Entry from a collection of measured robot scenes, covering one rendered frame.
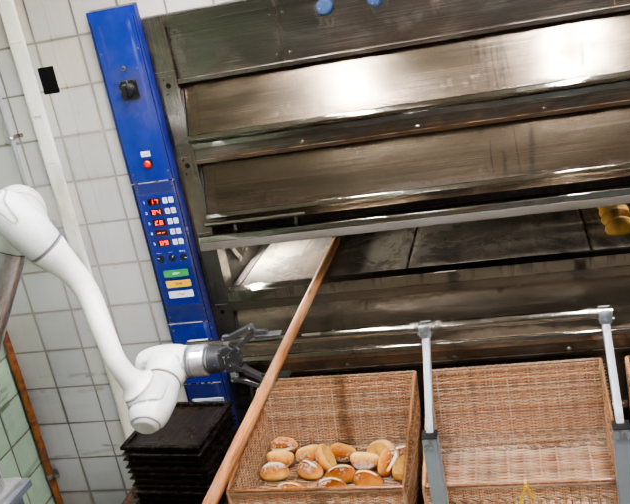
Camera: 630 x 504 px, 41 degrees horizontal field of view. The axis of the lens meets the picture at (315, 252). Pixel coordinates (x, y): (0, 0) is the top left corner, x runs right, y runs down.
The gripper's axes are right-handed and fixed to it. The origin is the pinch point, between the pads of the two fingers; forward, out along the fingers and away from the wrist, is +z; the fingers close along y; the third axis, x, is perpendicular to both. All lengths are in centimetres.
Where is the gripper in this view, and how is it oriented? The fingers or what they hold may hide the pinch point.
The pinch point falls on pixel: (279, 354)
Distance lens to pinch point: 230.7
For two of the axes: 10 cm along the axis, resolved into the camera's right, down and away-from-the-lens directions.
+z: 9.6, -1.0, -2.5
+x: -2.0, 3.5, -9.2
